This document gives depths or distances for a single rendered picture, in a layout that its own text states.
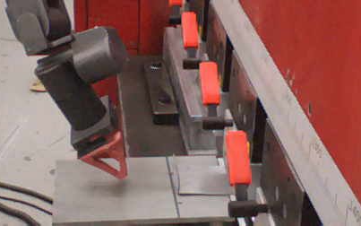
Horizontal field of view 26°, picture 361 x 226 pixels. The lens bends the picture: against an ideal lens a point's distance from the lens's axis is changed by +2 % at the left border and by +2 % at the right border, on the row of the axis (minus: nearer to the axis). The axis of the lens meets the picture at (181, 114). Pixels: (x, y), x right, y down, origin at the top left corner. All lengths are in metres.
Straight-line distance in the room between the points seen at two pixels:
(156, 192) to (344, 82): 0.63
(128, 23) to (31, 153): 1.47
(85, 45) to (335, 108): 0.54
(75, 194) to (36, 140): 2.29
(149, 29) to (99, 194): 0.88
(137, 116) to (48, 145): 1.75
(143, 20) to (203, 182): 0.85
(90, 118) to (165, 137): 0.51
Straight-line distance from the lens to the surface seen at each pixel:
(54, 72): 1.10
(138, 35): 2.02
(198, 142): 1.55
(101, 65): 1.07
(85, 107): 1.12
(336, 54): 0.63
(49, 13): 1.12
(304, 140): 0.71
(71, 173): 1.25
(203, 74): 1.02
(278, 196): 0.80
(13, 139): 3.50
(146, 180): 1.23
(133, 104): 1.76
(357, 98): 0.58
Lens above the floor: 1.63
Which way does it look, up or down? 26 degrees down
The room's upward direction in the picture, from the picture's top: 3 degrees clockwise
